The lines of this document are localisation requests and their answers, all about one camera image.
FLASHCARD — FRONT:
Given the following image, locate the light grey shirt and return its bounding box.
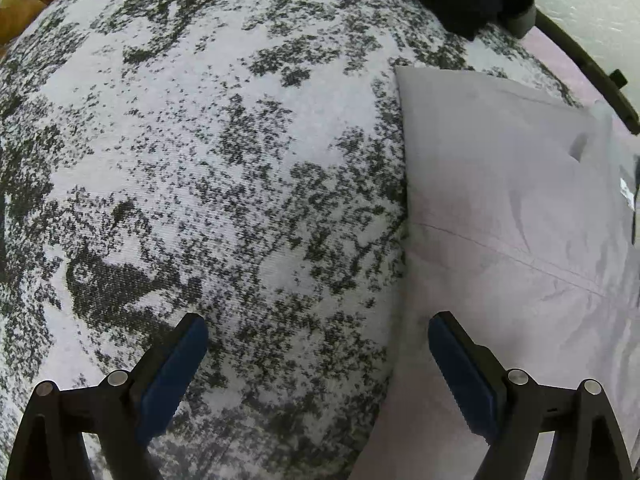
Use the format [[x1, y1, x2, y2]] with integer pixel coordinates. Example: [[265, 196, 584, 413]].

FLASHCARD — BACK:
[[350, 64, 640, 480]]

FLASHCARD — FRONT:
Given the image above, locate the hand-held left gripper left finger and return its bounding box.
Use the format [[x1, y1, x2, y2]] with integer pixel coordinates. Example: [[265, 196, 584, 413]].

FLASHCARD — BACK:
[[0, 312, 209, 480]]

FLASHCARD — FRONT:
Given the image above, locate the pink bed sheet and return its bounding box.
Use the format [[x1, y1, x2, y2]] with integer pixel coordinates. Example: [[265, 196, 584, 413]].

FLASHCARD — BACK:
[[492, 22, 608, 108]]

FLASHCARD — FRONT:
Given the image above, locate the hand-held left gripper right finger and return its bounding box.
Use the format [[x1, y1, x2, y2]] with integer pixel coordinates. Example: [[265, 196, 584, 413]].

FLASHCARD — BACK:
[[428, 311, 637, 480]]

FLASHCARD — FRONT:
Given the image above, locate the brown cushion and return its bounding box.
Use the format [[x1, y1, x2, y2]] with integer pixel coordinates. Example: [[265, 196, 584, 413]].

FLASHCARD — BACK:
[[0, 0, 47, 47]]

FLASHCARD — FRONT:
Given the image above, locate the black metal frame rail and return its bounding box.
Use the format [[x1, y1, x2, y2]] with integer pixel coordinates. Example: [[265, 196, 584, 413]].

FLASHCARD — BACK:
[[500, 6, 640, 136]]

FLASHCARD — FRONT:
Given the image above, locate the grey speckled blanket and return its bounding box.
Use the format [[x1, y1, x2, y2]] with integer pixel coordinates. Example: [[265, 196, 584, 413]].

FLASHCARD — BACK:
[[0, 0, 583, 480]]

